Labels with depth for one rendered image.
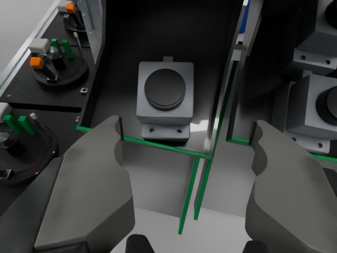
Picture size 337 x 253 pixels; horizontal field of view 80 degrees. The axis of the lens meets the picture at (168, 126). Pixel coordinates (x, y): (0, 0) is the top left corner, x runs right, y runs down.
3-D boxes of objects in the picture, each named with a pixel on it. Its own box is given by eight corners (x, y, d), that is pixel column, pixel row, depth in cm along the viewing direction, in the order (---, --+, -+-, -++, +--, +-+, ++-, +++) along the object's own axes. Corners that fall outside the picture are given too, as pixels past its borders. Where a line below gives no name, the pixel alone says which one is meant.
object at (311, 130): (308, 155, 21) (373, 152, 15) (266, 146, 22) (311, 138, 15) (316, 82, 23) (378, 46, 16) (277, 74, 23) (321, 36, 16)
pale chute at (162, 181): (182, 217, 36) (181, 234, 32) (111, 200, 37) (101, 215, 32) (220, 55, 31) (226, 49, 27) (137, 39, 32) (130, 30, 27)
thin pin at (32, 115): (52, 141, 42) (33, 116, 35) (48, 140, 42) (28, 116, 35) (54, 137, 43) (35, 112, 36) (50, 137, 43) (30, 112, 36)
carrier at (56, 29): (115, 54, 66) (109, 15, 56) (39, 47, 65) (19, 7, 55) (126, 16, 80) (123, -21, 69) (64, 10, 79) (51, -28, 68)
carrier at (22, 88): (98, 113, 52) (85, 76, 42) (1, 107, 51) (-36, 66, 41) (115, 55, 66) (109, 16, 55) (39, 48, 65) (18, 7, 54)
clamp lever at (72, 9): (81, 27, 65) (72, 9, 58) (75, 27, 65) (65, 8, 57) (83, 18, 66) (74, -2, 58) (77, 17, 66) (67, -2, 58)
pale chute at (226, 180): (264, 221, 37) (274, 239, 32) (192, 204, 38) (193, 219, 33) (315, 64, 32) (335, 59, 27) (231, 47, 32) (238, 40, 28)
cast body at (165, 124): (187, 142, 21) (195, 132, 14) (144, 141, 21) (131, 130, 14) (188, 66, 22) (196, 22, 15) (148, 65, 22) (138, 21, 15)
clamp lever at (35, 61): (55, 81, 51) (38, 65, 44) (47, 80, 51) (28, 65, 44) (57, 68, 52) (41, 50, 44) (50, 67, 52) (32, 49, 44)
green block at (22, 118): (35, 134, 43) (23, 121, 39) (30, 134, 43) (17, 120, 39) (38, 130, 43) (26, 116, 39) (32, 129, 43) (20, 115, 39)
